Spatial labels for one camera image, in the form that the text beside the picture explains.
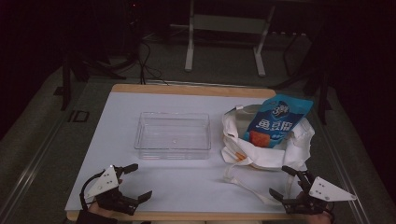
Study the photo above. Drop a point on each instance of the white metal stand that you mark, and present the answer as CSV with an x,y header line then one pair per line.
x,y
227,23

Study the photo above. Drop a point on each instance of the white table mat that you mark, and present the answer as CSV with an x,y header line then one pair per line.
x,y
186,177

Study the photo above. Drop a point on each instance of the black stand legs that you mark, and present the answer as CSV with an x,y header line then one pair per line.
x,y
73,71
322,93

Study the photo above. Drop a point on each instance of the person's right hand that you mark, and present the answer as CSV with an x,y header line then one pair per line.
x,y
324,217

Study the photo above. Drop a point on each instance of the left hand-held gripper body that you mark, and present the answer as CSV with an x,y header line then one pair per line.
x,y
104,182

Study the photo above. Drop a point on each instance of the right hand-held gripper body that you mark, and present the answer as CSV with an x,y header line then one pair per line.
x,y
327,191

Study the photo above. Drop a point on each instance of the clear plastic box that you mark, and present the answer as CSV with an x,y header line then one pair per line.
x,y
172,137

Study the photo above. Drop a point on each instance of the black floor bracket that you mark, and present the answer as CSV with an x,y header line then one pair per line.
x,y
78,116

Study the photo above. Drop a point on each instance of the blue snack packet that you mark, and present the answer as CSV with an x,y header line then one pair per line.
x,y
277,124

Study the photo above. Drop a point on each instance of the person's left hand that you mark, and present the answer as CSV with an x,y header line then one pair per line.
x,y
100,211

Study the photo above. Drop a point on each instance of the white tote bag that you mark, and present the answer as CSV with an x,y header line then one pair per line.
x,y
267,155

